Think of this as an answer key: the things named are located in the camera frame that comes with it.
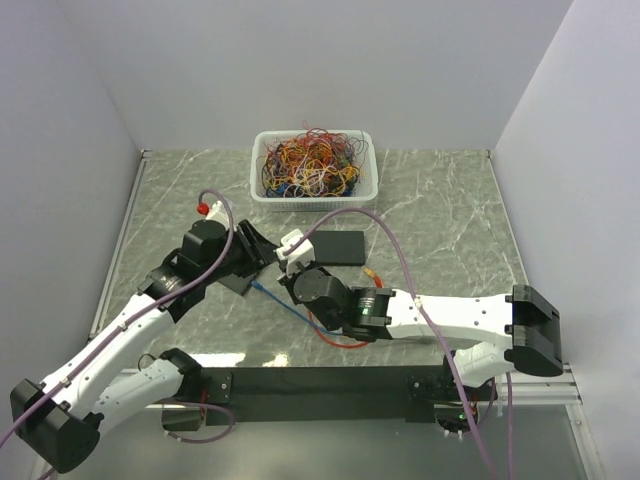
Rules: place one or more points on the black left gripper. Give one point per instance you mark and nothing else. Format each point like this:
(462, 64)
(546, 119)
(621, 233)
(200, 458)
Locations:
(261, 252)

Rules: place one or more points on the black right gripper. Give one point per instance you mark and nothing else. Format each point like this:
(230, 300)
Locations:
(290, 280)

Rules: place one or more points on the black network switch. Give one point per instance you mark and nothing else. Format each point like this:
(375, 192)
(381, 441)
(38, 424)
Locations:
(339, 248)
(239, 283)

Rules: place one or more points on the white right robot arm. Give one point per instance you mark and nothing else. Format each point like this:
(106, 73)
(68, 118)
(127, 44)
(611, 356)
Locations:
(517, 331)

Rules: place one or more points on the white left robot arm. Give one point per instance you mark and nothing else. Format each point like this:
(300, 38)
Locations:
(60, 417)

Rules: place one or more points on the white plastic basket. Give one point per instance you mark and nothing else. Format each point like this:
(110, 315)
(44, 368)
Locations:
(313, 170)

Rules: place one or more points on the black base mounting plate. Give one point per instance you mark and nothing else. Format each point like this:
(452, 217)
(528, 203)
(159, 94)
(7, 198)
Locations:
(416, 394)

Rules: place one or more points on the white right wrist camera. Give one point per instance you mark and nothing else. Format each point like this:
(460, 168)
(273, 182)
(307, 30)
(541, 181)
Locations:
(295, 248)

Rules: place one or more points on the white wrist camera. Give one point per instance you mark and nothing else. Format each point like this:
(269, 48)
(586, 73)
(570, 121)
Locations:
(214, 212)
(295, 248)

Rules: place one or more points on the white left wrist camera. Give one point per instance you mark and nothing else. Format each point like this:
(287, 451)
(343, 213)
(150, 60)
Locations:
(214, 212)

